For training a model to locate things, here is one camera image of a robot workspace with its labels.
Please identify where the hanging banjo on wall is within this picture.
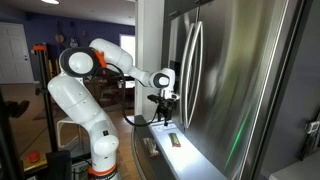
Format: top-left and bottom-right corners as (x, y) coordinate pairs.
(55, 21), (64, 44)

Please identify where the brown snack packet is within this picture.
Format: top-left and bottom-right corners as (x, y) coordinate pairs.
(143, 138), (159, 157)

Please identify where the hanging guitar on wall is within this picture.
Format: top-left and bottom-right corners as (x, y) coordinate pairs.
(69, 22), (79, 48)

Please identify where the black tripod stand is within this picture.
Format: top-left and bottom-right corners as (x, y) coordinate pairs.
(33, 44), (58, 152)

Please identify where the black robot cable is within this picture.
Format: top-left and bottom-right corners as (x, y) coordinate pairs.
(91, 62), (160, 127)

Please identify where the red emergency stop button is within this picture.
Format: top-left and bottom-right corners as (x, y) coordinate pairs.
(28, 150), (40, 163)

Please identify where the ceiling light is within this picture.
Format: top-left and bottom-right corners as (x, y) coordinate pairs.
(41, 0), (60, 5)

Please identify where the stainless steel refrigerator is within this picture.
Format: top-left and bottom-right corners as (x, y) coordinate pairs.
(163, 0), (311, 180)

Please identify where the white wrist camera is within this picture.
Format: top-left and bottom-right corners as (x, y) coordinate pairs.
(161, 89), (180, 101)

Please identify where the red green snack packet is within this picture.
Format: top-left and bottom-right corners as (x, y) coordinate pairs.
(169, 133), (181, 147)

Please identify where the white stool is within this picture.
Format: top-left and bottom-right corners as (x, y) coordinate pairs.
(56, 117), (83, 150)

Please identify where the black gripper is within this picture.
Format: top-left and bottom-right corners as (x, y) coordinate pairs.
(147, 94), (176, 126)

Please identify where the white door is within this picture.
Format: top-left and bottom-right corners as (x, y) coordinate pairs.
(0, 22), (34, 84)

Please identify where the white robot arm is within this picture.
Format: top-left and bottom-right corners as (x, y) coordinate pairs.
(48, 38), (178, 180)

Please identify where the open freezer drawer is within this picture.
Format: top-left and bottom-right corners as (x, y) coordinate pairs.
(131, 122), (227, 180)

